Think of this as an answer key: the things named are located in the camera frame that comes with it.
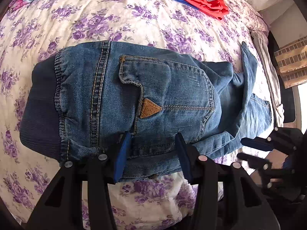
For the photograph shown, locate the red and blue garment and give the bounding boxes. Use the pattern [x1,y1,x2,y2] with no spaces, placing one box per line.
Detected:
[162,0,230,21]

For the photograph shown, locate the grey cloth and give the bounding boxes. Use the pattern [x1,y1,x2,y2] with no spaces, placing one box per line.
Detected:
[251,31,285,128]

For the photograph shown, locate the brown striped cloth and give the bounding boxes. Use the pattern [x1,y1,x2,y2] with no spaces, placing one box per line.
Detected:
[273,36,307,89]

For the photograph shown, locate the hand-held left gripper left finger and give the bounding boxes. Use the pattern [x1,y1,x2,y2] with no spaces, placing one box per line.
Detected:
[27,132,133,230]

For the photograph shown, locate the blue denim pants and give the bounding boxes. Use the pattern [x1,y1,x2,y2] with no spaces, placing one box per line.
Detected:
[20,40,272,184]

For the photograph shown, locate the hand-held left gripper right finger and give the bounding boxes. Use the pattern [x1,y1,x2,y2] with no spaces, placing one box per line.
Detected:
[176,132,280,230]

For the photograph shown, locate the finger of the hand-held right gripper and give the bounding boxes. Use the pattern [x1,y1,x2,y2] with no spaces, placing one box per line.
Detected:
[241,127,303,154]
[237,153,296,190]

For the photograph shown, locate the purple floral bedspread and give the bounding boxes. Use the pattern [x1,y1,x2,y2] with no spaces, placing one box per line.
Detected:
[0,0,272,230]

